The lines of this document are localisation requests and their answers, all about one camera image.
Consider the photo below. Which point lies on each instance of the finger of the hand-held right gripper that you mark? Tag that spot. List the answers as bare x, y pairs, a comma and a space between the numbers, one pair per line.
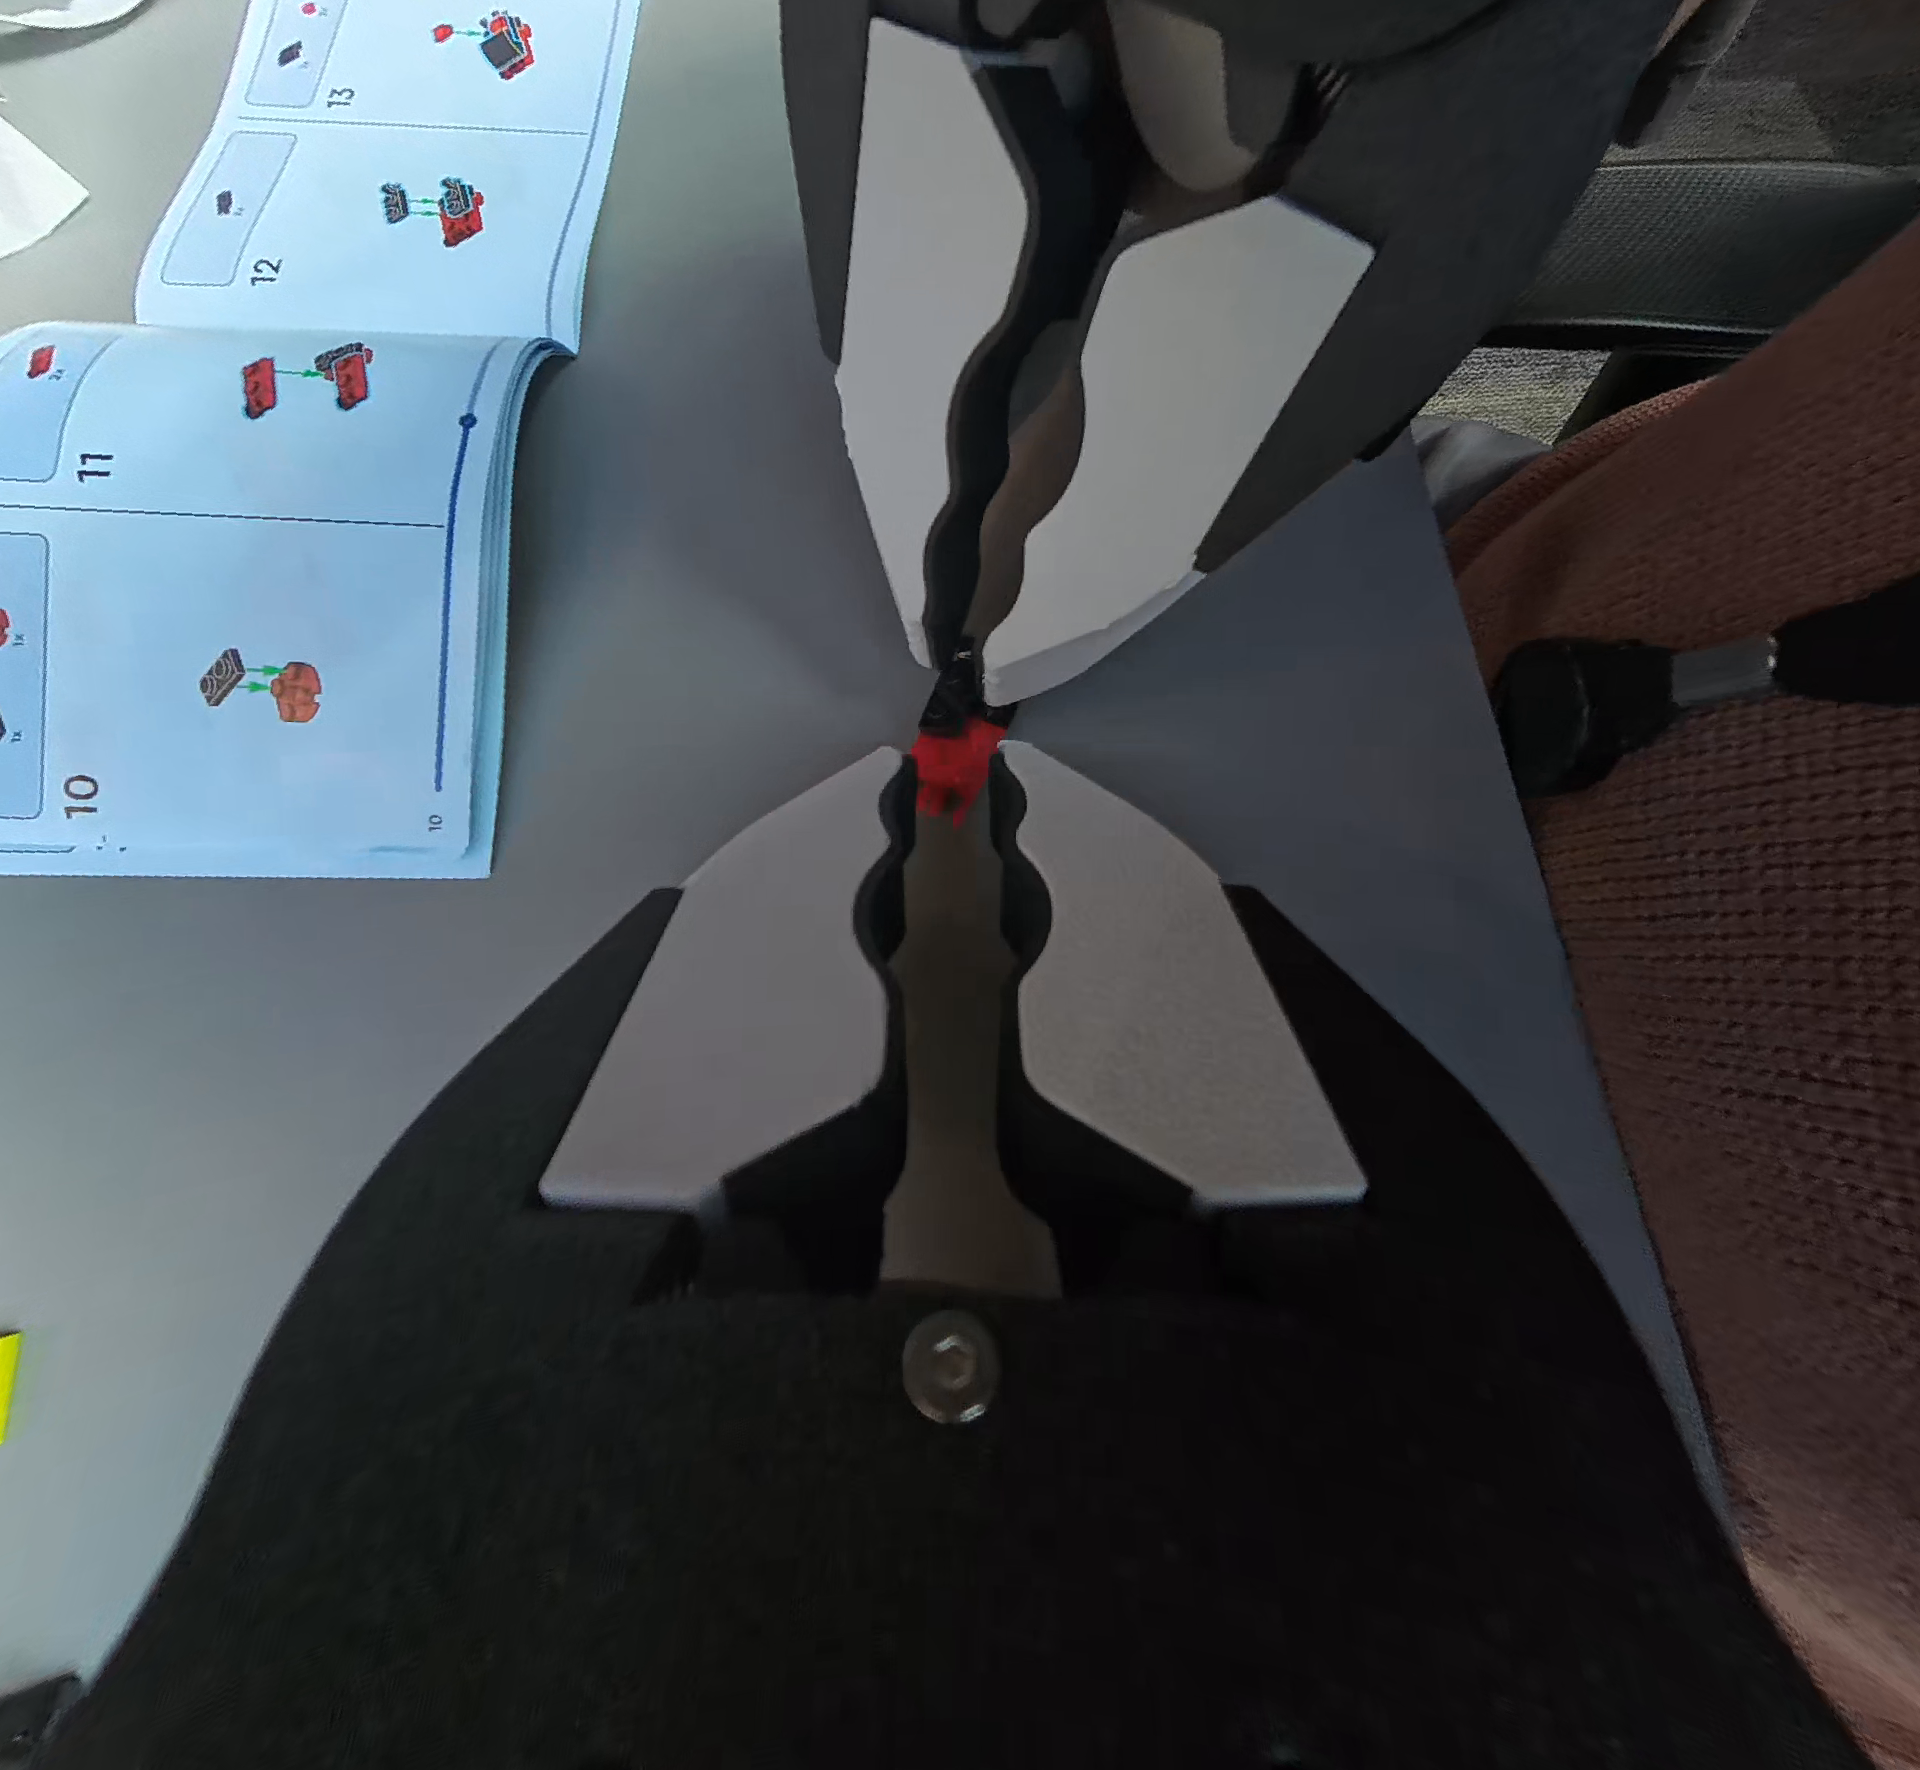
917, 300
1202, 390

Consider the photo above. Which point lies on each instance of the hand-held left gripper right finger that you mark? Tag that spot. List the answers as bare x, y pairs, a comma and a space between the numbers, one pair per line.
1157, 1020

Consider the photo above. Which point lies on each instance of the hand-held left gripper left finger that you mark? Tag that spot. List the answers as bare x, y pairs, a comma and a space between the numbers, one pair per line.
752, 1020

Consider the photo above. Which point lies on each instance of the red toy brick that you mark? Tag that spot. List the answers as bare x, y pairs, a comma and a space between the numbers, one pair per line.
948, 766

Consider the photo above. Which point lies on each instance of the grey desk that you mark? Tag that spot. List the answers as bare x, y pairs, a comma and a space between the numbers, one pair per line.
676, 601

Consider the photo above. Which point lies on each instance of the person's light grey trousers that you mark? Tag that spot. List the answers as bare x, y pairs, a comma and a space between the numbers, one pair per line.
1462, 474

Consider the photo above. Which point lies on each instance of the black mesh office chair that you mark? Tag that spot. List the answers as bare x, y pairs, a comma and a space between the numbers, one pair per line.
1756, 180

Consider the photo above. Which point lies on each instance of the black knob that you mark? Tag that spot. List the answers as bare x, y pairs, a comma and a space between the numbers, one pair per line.
1577, 712

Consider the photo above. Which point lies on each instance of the person's brown knitted sweater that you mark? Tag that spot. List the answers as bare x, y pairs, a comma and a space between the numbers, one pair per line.
1756, 1051

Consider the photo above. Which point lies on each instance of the open building instruction booklet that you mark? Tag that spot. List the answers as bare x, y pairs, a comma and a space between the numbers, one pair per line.
300, 525

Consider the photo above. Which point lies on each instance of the colourful toy box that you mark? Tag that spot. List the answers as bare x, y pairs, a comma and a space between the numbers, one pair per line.
10, 1382

